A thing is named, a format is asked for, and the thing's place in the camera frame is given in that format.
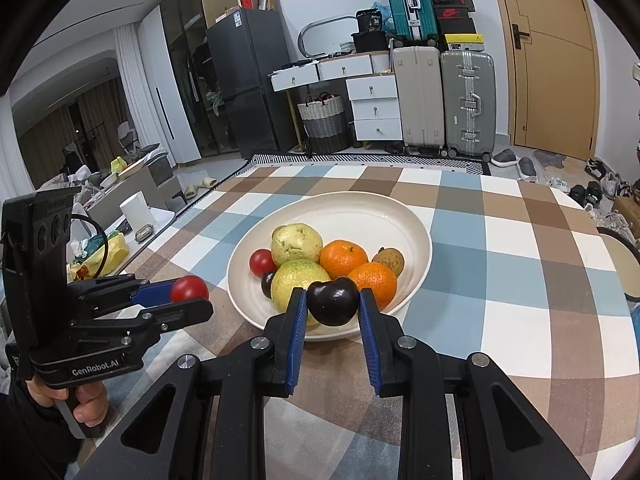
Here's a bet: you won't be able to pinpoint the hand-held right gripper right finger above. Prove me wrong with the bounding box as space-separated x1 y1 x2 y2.
357 287 593 480

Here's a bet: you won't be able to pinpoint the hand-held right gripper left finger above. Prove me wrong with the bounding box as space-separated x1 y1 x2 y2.
75 287 308 480

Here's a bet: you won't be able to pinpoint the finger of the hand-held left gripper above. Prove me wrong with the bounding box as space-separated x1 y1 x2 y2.
69 274 174 309
94 298 214 334

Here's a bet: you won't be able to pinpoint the red tomato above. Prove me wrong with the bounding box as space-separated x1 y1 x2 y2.
170 275 210 303
249 249 278 278

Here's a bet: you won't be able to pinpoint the orange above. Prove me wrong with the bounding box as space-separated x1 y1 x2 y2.
319 240 369 281
346 262 398 312

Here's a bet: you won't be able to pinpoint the green guava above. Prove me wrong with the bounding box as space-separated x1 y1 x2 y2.
270 259 333 326

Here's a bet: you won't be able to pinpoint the brown kiwi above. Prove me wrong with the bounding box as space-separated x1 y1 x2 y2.
371 247 405 278

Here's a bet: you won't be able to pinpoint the cream round plate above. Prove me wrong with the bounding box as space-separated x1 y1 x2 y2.
226 191 433 342

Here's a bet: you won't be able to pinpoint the person's left forearm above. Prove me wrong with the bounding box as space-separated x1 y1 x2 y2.
0 360 76 480

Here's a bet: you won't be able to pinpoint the person's left hand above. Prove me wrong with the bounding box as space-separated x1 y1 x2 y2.
24 377 109 427

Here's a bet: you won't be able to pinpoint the yellow bag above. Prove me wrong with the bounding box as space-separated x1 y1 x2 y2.
75 230 131 281

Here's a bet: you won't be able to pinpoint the white cylinder appliance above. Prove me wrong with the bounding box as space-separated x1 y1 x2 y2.
120 191 153 233

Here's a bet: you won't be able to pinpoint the yellow guava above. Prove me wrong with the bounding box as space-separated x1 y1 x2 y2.
271 223 324 267

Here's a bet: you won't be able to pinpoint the beige slippers pair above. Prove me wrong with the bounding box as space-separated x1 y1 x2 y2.
184 178 218 200

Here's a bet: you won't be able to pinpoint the checked tablecloth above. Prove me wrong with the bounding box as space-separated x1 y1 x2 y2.
75 165 640 480

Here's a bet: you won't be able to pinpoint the striped rug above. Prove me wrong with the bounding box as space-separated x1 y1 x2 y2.
250 154 493 176

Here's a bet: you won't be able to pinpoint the brown curtains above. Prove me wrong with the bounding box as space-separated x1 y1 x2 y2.
20 80 131 181

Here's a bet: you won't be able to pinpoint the woven laundry basket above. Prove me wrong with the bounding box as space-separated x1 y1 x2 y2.
297 92 351 156

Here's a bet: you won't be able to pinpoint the white glass-door wardrobe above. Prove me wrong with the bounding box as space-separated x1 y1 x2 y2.
137 0 238 166

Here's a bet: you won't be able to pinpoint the white drawer unit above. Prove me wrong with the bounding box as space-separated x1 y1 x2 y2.
270 52 403 142

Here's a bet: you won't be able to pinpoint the black refrigerator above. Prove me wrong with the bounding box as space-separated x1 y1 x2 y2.
206 8 298 158

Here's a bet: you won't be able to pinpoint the beige suitcase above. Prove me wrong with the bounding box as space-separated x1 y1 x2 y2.
391 46 447 156

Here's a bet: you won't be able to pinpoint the silver suitcase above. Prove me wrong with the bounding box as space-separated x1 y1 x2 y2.
440 50 497 159

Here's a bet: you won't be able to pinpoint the grey floor mat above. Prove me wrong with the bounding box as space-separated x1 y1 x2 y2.
532 149 566 168

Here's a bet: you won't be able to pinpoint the round stool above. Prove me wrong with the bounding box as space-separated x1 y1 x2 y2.
597 227 640 302

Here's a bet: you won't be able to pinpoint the scattered shoes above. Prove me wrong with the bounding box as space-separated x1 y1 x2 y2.
550 157 637 241

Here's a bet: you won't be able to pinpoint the yellow box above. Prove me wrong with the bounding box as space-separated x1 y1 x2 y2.
444 34 486 52

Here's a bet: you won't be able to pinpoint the black bag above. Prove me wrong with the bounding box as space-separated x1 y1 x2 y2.
356 8 385 33

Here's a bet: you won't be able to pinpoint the wooden door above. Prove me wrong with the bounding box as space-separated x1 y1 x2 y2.
487 0 601 161

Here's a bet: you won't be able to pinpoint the teal suitcase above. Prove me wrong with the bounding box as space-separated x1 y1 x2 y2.
381 0 441 46

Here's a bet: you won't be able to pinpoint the stack of black shoe boxes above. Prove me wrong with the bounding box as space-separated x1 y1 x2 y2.
432 0 478 36

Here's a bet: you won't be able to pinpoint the black cable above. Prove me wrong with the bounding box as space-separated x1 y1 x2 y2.
70 214 112 277

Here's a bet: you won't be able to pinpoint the curved metal rail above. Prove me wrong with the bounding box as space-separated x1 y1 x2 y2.
299 16 361 58

